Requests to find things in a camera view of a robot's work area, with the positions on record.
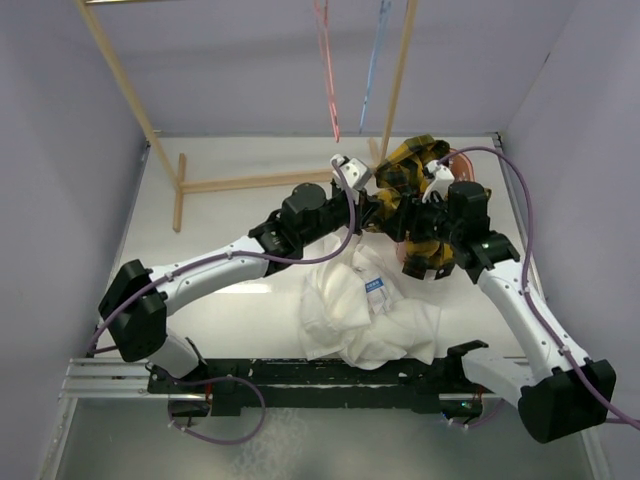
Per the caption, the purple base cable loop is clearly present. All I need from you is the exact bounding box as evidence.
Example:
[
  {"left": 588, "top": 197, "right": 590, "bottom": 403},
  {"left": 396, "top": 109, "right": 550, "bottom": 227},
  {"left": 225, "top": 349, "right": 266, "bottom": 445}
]
[{"left": 167, "top": 374, "right": 266, "bottom": 446}]

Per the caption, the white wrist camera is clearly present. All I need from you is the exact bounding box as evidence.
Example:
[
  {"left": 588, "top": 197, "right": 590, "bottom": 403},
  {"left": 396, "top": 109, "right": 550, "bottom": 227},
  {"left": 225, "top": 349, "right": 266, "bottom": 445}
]
[
  {"left": 330, "top": 154, "right": 373, "bottom": 203},
  {"left": 422, "top": 160, "right": 455, "bottom": 204}
]

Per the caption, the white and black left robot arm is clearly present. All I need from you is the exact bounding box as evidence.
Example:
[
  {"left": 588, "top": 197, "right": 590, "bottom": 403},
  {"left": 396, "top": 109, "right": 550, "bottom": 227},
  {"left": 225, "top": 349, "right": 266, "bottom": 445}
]
[{"left": 94, "top": 183, "right": 381, "bottom": 392}]

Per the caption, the light blue wire hanger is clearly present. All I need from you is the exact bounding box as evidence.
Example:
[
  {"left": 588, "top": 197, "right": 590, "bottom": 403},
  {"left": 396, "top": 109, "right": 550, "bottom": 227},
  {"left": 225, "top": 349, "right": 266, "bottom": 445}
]
[{"left": 358, "top": 0, "right": 393, "bottom": 134}]

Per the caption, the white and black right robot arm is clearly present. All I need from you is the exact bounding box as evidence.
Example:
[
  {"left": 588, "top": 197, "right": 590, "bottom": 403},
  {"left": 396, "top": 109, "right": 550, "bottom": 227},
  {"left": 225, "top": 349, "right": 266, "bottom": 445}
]
[{"left": 385, "top": 181, "right": 616, "bottom": 443}]

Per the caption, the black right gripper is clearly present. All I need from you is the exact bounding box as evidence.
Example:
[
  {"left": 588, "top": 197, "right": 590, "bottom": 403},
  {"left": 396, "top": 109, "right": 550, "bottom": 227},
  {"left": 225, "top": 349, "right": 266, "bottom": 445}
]
[{"left": 381, "top": 190, "right": 462, "bottom": 245}]

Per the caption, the white collared shirt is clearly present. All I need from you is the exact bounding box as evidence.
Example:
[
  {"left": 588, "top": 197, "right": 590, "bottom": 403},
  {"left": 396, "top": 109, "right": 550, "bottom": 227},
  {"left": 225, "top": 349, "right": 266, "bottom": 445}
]
[{"left": 298, "top": 236, "right": 441, "bottom": 370}]

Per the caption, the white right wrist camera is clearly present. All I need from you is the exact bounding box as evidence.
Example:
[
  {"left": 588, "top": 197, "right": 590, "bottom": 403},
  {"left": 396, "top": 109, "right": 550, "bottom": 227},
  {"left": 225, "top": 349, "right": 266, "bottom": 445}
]
[{"left": 422, "top": 160, "right": 455, "bottom": 204}]

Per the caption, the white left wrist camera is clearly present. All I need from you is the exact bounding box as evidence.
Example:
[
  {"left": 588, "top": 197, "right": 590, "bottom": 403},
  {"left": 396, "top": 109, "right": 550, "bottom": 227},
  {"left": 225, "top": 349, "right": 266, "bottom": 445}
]
[{"left": 330, "top": 154, "right": 373, "bottom": 203}]

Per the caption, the pink plastic laundry basket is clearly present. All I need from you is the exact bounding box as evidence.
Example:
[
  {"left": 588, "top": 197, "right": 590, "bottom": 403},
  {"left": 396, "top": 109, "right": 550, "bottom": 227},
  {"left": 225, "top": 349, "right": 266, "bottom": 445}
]
[{"left": 396, "top": 148, "right": 475, "bottom": 263}]

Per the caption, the yellow plaid flannel shirt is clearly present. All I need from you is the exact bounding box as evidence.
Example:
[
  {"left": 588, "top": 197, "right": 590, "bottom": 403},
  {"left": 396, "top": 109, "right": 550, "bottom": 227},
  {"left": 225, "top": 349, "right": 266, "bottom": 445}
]
[{"left": 366, "top": 134, "right": 453, "bottom": 280}]

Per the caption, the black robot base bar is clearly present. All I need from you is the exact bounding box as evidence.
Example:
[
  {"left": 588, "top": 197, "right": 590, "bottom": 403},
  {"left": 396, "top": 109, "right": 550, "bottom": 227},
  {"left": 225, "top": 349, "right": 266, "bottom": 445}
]
[{"left": 148, "top": 340, "right": 488, "bottom": 418}]

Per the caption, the wooden clothes rack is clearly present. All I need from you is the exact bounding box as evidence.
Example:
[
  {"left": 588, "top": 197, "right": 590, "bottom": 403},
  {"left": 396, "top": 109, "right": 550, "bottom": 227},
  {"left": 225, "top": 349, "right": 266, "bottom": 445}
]
[{"left": 76, "top": 1, "right": 419, "bottom": 232}]

